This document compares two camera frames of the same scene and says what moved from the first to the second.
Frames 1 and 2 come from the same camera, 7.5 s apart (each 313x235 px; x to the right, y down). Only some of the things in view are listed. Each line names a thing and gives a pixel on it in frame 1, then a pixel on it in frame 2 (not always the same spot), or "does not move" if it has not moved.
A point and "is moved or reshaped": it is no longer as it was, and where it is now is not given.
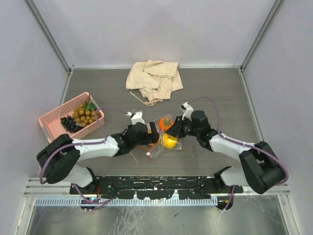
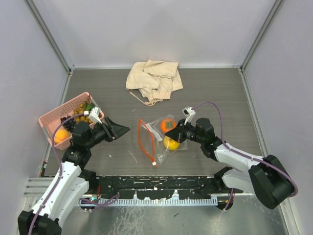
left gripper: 150,137 -> 115,130
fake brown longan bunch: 86,113 does not move
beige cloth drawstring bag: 156,80 does not move
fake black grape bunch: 69,123 does not move
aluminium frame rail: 35,189 does not move
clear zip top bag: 167,141 is moved or reshaped
